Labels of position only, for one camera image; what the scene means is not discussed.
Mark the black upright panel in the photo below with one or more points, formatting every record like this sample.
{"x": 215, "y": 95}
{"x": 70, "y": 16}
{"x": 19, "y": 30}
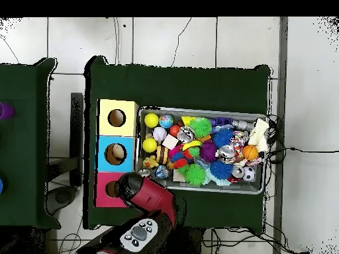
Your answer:
{"x": 76, "y": 132}

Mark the globe print ball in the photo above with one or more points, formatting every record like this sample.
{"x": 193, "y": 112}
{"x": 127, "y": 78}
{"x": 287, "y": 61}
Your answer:
{"x": 166, "y": 121}

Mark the yellow plush duck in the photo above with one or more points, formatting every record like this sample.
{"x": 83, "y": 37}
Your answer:
{"x": 150, "y": 162}

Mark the beige rounded object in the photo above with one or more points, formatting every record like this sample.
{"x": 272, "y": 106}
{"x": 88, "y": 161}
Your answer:
{"x": 118, "y": 152}

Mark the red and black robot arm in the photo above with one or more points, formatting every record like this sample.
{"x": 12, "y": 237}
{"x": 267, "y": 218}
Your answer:
{"x": 153, "y": 195}

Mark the white toy baseball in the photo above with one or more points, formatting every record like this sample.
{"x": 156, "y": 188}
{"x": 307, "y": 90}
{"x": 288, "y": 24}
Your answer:
{"x": 159, "y": 134}

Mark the orange toy basketball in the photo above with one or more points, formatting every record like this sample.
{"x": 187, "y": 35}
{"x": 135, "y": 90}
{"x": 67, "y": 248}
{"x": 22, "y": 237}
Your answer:
{"x": 250, "y": 152}

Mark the crushed red drink can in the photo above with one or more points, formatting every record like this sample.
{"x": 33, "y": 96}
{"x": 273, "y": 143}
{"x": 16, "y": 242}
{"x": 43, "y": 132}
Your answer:
{"x": 144, "y": 172}

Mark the blue round object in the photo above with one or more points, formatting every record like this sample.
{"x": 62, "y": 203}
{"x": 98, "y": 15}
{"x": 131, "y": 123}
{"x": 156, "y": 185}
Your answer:
{"x": 0, "y": 185}

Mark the yellow ball with seam lines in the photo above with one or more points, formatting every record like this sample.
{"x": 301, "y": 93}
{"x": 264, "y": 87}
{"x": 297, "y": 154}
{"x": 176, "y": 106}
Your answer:
{"x": 149, "y": 145}

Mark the wooden box with three holes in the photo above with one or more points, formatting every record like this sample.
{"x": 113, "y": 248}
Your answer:
{"x": 103, "y": 158}

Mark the plain orange ball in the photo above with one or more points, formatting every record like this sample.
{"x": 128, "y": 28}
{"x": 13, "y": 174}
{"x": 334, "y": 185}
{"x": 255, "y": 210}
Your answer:
{"x": 174, "y": 130}

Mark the plain wooden cube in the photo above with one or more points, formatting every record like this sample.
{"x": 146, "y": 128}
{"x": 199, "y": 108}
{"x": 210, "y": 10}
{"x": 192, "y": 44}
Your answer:
{"x": 170, "y": 142}

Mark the toy hamburger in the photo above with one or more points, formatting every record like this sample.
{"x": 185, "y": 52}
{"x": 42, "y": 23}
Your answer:
{"x": 162, "y": 154}

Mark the purple cup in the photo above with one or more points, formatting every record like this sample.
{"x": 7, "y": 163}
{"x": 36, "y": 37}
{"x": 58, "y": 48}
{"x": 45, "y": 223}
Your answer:
{"x": 5, "y": 111}

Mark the dark green tablecloth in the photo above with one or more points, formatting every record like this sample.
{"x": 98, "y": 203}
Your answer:
{"x": 172, "y": 87}
{"x": 21, "y": 145}

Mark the purple spiky rubber toy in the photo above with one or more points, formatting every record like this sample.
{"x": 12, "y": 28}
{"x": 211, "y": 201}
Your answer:
{"x": 208, "y": 152}

